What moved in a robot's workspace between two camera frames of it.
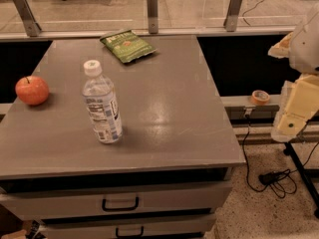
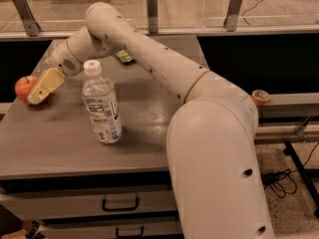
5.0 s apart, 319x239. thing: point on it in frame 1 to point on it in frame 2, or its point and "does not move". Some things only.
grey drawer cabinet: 168,176 does not move
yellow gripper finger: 300,102 to 63,63
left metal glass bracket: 33,27 does not move
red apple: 32,90 does not move
